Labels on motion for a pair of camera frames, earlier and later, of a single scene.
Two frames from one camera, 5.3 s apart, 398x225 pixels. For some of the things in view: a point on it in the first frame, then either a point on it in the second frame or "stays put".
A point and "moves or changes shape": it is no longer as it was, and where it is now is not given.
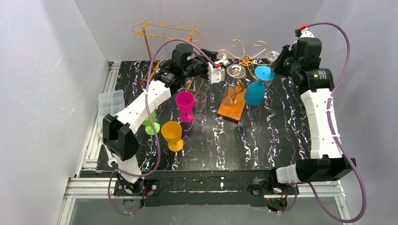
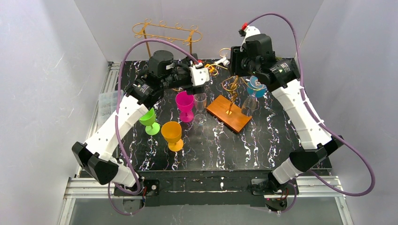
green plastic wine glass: [149, 127] stays put
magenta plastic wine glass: [185, 100] stays put
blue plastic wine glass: [255, 92] moves or changes shape
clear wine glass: [234, 71] -> [249, 106]
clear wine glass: [200, 99] stays put
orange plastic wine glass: [172, 132] stays put
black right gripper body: [282, 62] -> [234, 61]
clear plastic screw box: [110, 102] stays put
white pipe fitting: [225, 62] stays put
